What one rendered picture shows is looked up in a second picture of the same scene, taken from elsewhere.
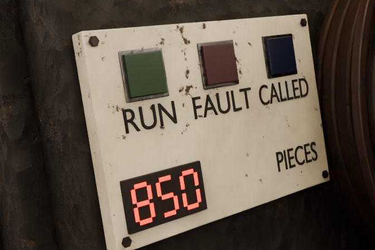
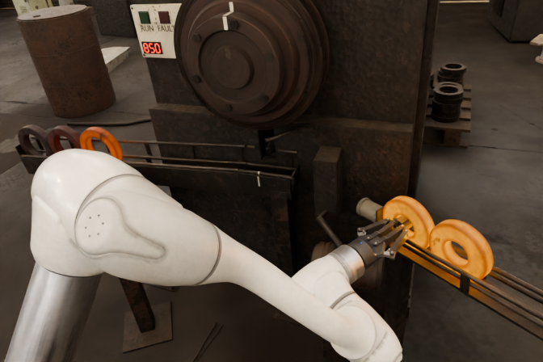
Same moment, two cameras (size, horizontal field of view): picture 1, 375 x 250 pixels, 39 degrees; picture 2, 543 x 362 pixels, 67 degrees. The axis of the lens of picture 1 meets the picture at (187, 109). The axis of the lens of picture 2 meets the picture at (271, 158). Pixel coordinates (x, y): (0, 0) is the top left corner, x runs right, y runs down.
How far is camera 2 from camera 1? 145 cm
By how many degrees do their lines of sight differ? 62
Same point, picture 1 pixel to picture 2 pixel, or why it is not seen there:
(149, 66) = (144, 16)
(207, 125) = (162, 33)
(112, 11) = not seen: outside the picture
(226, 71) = (165, 19)
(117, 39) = (137, 8)
